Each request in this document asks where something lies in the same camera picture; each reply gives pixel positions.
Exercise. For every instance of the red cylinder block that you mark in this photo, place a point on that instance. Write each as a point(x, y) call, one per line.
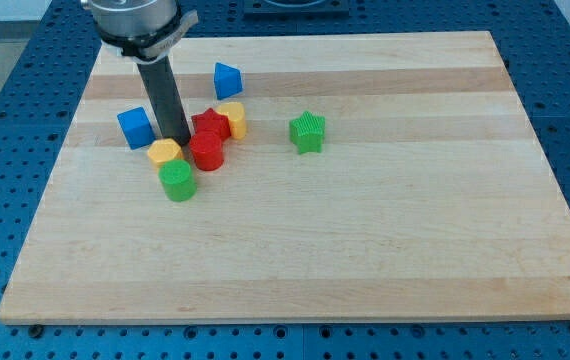
point(207, 150)

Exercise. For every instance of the red star block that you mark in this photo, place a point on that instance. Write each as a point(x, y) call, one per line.
point(212, 121)

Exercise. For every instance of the yellow heart block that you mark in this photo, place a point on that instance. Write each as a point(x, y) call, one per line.
point(235, 112)

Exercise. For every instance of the green star block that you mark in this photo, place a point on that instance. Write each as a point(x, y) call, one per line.
point(307, 132)

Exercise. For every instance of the green cylinder block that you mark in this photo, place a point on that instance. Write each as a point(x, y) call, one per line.
point(177, 180)

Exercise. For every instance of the blue triangular block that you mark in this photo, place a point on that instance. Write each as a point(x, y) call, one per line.
point(227, 81)

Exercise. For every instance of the yellow hexagon block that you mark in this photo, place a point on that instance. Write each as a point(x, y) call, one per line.
point(162, 151)

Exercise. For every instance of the wooden board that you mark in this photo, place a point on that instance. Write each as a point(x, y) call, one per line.
point(431, 201)

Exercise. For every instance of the blue cube block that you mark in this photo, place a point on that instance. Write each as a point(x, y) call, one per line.
point(136, 128)

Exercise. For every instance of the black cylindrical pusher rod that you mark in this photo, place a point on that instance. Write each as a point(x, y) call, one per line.
point(160, 84)

